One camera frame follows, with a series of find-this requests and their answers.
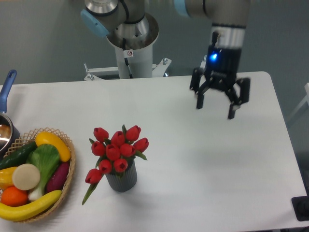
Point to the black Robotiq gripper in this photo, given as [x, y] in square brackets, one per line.
[220, 73]

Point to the red tulip bouquet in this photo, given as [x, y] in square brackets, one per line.
[114, 154]

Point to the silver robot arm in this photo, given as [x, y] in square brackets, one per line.
[132, 32]

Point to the dark grey ribbed vase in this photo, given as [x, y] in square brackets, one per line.
[127, 181]

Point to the black device table edge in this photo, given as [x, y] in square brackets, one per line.
[301, 207]

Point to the yellow squash top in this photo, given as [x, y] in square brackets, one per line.
[49, 138]

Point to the green bok choy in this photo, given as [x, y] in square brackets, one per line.
[46, 158]

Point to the purple sweet potato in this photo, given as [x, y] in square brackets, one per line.
[59, 178]

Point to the woven wicker basket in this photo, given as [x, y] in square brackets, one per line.
[30, 137]

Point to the dark green cucumber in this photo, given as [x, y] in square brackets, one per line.
[18, 157]

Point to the beige round disc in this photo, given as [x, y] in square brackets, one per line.
[26, 177]

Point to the yellow bell pepper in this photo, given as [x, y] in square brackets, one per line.
[6, 177]

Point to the orange fruit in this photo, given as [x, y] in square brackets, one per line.
[14, 197]

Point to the yellow banana front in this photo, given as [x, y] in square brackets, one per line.
[29, 210]

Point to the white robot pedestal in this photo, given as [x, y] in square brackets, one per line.
[131, 64]

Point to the white frame right edge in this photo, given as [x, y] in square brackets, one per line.
[300, 109]

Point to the blue handled saucepan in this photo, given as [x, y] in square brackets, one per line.
[8, 132]

